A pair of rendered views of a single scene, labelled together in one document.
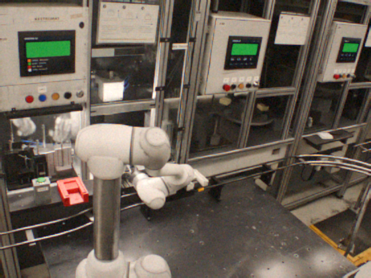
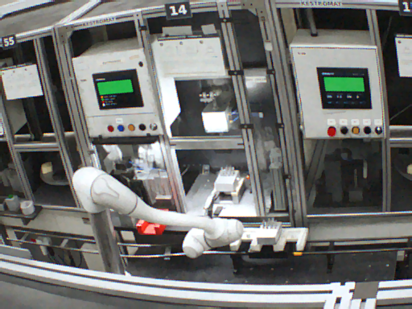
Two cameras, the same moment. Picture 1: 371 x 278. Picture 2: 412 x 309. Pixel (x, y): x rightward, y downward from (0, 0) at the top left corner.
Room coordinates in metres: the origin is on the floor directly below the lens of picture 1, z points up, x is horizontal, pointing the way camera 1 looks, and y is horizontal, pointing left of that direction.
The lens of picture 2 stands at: (0.25, -1.95, 2.68)
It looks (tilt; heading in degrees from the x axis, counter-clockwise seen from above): 28 degrees down; 58
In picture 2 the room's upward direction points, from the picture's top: 12 degrees counter-clockwise
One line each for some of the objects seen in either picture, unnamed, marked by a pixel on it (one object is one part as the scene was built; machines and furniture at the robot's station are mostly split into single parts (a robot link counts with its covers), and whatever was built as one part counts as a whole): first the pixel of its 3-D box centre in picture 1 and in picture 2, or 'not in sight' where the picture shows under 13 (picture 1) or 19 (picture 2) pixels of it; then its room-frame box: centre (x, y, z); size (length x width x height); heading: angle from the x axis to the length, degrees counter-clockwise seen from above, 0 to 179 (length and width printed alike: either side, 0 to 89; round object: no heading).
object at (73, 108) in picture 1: (44, 109); (122, 139); (1.45, 0.68, 1.37); 0.36 x 0.04 x 0.04; 125
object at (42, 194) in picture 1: (42, 189); (127, 212); (1.36, 0.68, 0.97); 0.08 x 0.08 x 0.12; 35
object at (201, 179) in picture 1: (175, 186); (270, 243); (1.76, 0.04, 0.84); 0.36 x 0.14 x 0.10; 125
